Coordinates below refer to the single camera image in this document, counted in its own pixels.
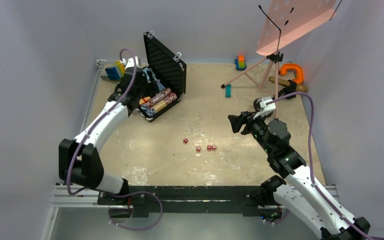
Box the purple chip stack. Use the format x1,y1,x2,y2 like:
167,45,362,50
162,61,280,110
140,87,172,108

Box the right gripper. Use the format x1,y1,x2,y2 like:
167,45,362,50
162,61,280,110
227,109,274,155

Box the pink music stand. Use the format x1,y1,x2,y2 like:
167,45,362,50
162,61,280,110
221,0,344,120

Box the orange C-clamp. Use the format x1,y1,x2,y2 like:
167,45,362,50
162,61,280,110
279,63,305,86

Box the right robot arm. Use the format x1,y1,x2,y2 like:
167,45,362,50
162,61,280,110
228,111,371,240

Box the blue white chip stack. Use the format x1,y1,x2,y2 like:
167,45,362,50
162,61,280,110
140,105,157,119

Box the purple cable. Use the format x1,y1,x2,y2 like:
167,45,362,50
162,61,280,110
66,48,164,232
263,91,384,240

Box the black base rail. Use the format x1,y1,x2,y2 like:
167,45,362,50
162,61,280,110
97,185,281,218

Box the black poker chip case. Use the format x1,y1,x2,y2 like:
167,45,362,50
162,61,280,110
124,31,187,122

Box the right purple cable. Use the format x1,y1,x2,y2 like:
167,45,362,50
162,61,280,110
263,91,384,240

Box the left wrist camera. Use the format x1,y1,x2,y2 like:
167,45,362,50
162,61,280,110
121,56,143,70

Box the wooden rolling pin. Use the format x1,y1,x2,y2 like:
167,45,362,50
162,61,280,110
277,78,308,96

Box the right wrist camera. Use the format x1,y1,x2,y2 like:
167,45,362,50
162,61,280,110
253,96,276,119

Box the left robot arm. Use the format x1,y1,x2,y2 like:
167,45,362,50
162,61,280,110
58,66,152,205

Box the red Texas Hold'em card deck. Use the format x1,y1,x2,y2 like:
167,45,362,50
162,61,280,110
139,96,151,105

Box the red 100 chip stack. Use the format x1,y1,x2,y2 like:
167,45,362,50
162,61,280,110
163,92,178,106

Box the yellow 50 chip stack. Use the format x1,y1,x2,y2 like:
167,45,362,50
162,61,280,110
152,100,168,113

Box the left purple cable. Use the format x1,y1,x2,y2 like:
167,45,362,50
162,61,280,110
66,48,164,232

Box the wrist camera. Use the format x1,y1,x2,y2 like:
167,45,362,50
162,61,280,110
253,96,276,119
121,56,143,70

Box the teal block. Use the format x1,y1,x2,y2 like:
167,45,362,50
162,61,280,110
225,84,232,98

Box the blue yellow lego bricks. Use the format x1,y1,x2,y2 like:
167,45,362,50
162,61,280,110
104,60,126,81

